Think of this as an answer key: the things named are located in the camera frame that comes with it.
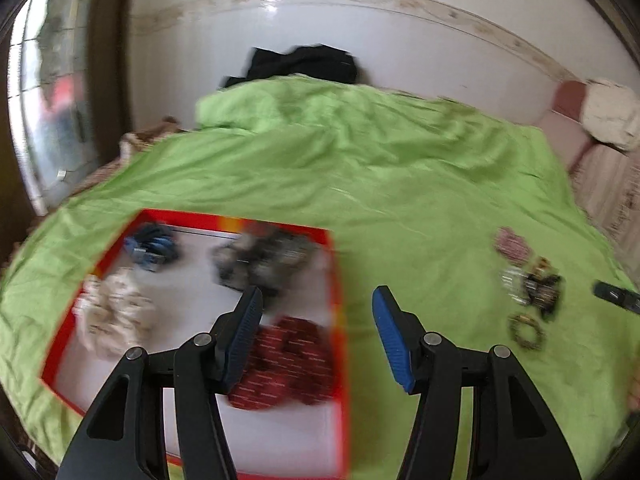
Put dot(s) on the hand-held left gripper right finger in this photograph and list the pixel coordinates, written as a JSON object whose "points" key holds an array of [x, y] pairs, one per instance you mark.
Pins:
{"points": [[392, 342]]}

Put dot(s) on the stained glass door panel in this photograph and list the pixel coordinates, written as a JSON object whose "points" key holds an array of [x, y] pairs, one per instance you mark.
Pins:
{"points": [[55, 85]]}

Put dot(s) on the green bedsheet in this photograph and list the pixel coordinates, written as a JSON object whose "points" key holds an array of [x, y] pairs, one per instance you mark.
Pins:
{"points": [[350, 170]]}

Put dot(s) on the white cherry print scrunchie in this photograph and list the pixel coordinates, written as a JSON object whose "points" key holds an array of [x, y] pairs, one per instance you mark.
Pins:
{"points": [[112, 310]]}

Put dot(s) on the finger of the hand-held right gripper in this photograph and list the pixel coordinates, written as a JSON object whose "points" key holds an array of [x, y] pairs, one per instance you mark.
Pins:
{"points": [[615, 296]]}

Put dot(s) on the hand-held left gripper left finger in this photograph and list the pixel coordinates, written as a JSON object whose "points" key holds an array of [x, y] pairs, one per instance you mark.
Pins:
{"points": [[245, 335]]}

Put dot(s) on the brown fleece blanket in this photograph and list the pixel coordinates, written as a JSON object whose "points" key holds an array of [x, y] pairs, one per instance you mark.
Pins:
{"points": [[140, 137]]}

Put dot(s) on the grey black dotted scrunchie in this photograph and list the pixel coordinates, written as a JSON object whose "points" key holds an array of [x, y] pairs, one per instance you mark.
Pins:
{"points": [[265, 257]]}

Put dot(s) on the pink gingham scrunchie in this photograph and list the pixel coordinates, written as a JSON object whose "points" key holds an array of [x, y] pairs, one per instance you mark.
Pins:
{"points": [[512, 246]]}

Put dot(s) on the red cardboard box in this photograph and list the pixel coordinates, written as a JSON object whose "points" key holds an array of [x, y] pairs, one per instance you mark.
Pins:
{"points": [[200, 300]]}

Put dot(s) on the blue striped scrunchie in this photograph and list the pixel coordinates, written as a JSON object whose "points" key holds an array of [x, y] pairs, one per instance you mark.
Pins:
{"points": [[150, 247]]}

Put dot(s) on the white crumpled cloth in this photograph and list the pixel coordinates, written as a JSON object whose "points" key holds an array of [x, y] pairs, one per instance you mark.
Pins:
{"points": [[610, 110]]}

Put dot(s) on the black clothing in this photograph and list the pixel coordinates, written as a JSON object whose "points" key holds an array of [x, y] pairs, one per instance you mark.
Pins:
{"points": [[300, 62]]}

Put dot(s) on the red patterned scrunchie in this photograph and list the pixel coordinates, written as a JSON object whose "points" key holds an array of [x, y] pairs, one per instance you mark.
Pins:
{"points": [[292, 360]]}

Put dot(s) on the pink and white pillows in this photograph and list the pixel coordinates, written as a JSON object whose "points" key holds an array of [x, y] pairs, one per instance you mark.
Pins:
{"points": [[565, 125]]}

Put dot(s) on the dark wooden door frame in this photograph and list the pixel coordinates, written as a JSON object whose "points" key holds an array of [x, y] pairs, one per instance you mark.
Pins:
{"points": [[112, 60]]}

